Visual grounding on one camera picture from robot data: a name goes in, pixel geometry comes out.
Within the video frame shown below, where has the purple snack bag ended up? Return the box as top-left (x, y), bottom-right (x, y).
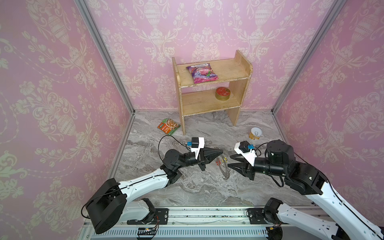
top-left (186, 63), bottom-right (219, 84)

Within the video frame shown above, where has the round red-lid tin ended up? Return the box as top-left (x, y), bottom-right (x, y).
top-left (215, 87), bottom-right (231, 101)

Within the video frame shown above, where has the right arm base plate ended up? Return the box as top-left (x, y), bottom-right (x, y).
top-left (246, 208), bottom-right (285, 226)

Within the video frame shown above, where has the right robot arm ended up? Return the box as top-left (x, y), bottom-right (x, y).
top-left (228, 140), bottom-right (384, 240)

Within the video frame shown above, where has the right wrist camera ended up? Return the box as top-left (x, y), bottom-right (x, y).
top-left (234, 141), bottom-right (257, 167)

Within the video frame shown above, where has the wooden two-tier shelf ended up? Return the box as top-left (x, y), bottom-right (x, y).
top-left (172, 50), bottom-right (253, 135)

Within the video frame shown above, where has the green orange soup packet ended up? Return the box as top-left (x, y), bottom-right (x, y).
top-left (158, 118), bottom-right (181, 135)

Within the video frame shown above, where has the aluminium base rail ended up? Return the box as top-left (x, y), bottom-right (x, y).
top-left (77, 205), bottom-right (331, 240)

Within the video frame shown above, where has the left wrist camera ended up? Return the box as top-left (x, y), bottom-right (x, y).
top-left (187, 137), bottom-right (205, 160)

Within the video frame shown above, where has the metal ring plate with keyrings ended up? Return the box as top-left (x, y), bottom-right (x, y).
top-left (218, 155), bottom-right (231, 181)

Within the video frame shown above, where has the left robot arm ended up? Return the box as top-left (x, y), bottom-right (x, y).
top-left (82, 147), bottom-right (223, 234)

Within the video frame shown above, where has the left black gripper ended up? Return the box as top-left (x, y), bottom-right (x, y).
top-left (175, 147), bottom-right (222, 172)

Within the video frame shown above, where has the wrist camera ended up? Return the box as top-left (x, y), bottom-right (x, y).
top-left (234, 141), bottom-right (257, 167)
top-left (187, 137), bottom-right (205, 160)

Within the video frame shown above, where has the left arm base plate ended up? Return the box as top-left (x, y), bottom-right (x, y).
top-left (127, 208), bottom-right (169, 225)

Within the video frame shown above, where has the small yellow pull-tab can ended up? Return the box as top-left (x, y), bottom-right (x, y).
top-left (249, 127), bottom-right (263, 140)

